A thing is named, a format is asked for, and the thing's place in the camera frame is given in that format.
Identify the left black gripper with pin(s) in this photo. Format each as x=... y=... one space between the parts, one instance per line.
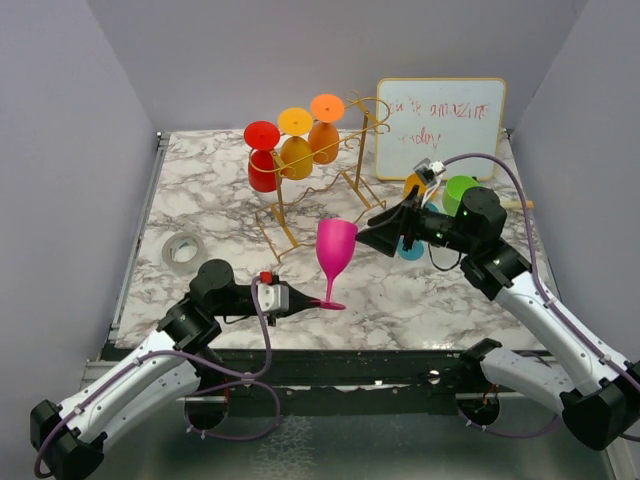
x=299 y=301

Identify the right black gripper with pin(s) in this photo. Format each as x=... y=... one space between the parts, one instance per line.
x=384 y=238

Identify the teal wine glass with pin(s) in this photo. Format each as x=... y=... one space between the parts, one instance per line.
x=414 y=253

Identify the yellow wine glass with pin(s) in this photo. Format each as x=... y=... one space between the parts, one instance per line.
x=412 y=181

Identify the magenta wine glass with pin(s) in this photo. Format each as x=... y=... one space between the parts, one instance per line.
x=335 y=246

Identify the green wine glass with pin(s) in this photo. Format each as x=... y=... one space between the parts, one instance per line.
x=454 y=190

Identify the amber wine glass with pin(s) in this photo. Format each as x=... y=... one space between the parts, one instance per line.
x=296 y=152

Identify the red wine glass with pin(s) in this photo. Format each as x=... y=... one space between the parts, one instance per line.
x=262 y=137

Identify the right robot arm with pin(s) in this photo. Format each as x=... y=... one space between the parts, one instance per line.
x=594 y=388

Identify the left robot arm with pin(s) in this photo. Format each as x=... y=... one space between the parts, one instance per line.
x=71 y=437

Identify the orange wine glass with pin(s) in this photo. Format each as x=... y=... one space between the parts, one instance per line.
x=324 y=137

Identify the small whiteboard with writing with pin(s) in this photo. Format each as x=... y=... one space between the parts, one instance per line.
x=436 y=119

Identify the whiteboard marker pen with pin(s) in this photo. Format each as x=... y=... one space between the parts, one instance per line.
x=513 y=204

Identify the clear tape roll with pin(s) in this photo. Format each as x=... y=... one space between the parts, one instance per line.
x=184 y=252

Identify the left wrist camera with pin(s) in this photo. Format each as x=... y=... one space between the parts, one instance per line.
x=273 y=297

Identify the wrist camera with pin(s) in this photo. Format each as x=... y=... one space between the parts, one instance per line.
x=273 y=297
x=430 y=174

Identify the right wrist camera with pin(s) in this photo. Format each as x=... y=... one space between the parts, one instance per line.
x=430 y=174

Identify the gold wire glass rack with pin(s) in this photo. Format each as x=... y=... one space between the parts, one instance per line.
x=359 y=120

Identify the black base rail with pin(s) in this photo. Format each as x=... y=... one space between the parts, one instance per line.
x=374 y=382

